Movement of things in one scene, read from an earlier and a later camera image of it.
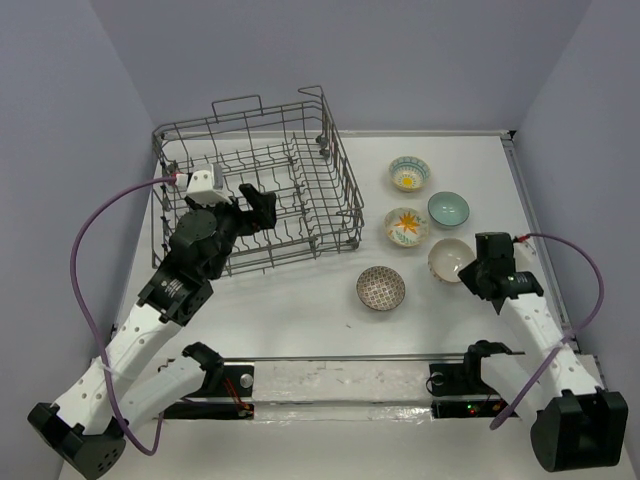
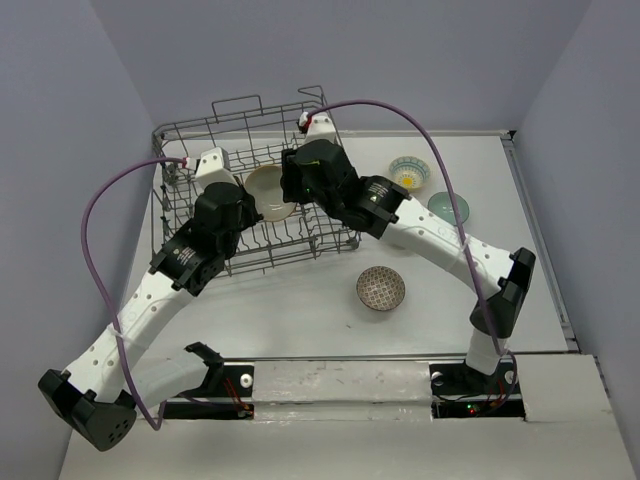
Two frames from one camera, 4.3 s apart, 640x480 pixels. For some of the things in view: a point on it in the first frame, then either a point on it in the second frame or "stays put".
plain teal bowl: [448, 208] stays put
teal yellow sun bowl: [408, 173] stays put
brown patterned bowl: [380, 288] stays put
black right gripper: [467, 276] → [291, 177]
